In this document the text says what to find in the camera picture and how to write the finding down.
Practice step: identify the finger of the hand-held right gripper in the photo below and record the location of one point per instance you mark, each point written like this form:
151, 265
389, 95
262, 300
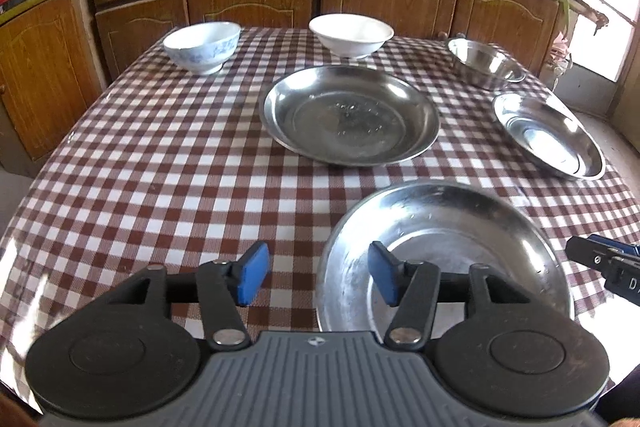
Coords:
617, 247
582, 252

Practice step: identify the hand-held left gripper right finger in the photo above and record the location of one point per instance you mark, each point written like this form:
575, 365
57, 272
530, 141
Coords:
384, 274

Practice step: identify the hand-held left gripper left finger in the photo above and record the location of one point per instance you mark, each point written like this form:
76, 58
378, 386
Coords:
252, 274

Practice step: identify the large steel plate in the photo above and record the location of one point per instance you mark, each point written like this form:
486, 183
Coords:
350, 117

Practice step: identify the steel bowl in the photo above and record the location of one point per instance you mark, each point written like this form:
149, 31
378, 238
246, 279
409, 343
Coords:
487, 62

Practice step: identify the blue patterned white bowl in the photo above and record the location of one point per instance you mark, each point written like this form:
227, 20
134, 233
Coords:
200, 47

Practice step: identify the plain white bowl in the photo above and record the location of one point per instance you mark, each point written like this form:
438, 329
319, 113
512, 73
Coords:
350, 42

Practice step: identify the red checked tablecloth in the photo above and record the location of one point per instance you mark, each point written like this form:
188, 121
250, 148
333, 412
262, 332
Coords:
175, 167

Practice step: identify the glass panel door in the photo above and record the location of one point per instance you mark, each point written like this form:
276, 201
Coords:
600, 92

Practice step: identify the pink plastic bag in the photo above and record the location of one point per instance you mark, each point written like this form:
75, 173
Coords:
561, 52

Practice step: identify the wooden cabinet with drawers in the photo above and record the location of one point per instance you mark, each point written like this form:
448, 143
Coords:
225, 2

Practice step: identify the single door wooden cabinet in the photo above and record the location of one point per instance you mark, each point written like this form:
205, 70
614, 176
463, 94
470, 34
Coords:
40, 67

